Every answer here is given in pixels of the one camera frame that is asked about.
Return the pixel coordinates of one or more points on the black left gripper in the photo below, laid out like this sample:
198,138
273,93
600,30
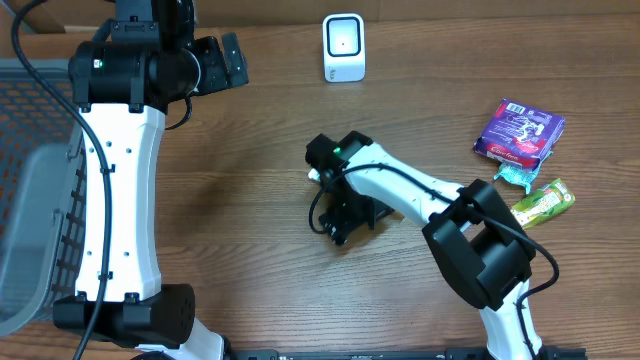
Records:
218,78

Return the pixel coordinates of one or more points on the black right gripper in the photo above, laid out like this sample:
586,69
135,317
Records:
342,213

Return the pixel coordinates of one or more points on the white cosmetic tube gold cap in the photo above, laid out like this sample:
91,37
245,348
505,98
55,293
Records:
314,175

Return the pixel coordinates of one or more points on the teal packet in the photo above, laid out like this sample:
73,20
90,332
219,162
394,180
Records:
519,177

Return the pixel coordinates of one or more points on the purple snack packet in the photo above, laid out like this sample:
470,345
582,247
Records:
520,135

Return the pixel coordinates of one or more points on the green yellow sachet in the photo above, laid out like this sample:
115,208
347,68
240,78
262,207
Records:
543,204

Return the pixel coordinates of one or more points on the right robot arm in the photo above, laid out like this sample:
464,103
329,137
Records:
478,245

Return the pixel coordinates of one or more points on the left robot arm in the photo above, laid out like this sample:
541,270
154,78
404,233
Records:
123,82

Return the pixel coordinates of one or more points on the white barcode scanner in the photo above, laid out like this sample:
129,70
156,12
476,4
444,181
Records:
344,51

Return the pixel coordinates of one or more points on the grey plastic basket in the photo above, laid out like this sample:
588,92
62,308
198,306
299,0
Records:
43,184

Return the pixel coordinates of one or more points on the black rail at table edge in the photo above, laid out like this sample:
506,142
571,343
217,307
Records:
464,353

